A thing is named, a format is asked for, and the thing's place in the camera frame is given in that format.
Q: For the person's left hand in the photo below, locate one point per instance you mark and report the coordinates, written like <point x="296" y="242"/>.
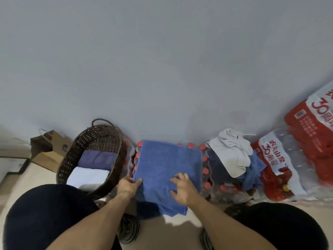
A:
<point x="127" y="188"/>

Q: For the person's right grey shoe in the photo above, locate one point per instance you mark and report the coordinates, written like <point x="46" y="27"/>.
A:
<point x="206" y="240"/>

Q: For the person's left grey shoe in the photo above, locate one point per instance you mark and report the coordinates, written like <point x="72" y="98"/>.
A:
<point x="128" y="229"/>

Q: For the person's right forearm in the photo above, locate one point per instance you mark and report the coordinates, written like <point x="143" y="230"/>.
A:
<point x="229" y="226"/>

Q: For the cream towel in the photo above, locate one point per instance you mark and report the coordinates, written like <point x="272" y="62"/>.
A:
<point x="231" y="151"/>

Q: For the dark blue towel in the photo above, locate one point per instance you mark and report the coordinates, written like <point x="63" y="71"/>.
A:
<point x="96" y="160"/>

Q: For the person's grey shoe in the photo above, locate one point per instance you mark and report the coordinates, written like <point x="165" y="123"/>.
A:
<point x="206" y="240"/>
<point x="128" y="229"/>

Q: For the person's left forearm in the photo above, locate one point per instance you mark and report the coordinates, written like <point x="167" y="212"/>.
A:
<point x="93" y="223"/>

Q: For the brown paper bag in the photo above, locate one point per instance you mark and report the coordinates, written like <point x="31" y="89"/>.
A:
<point x="49" y="153"/>

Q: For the white towel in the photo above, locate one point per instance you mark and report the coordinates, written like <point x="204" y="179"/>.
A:
<point x="88" y="178"/>

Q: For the light blue towel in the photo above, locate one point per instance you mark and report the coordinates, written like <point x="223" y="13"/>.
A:
<point x="255" y="169"/>
<point x="166" y="164"/>

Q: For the dark brown wicker basket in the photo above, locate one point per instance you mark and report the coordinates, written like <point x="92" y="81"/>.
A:
<point x="104" y="137"/>

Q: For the dark grey towel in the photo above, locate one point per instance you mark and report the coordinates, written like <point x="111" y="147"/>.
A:
<point x="221" y="171"/>

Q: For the person's right hand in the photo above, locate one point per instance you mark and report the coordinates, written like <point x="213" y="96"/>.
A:
<point x="186" y="190"/>

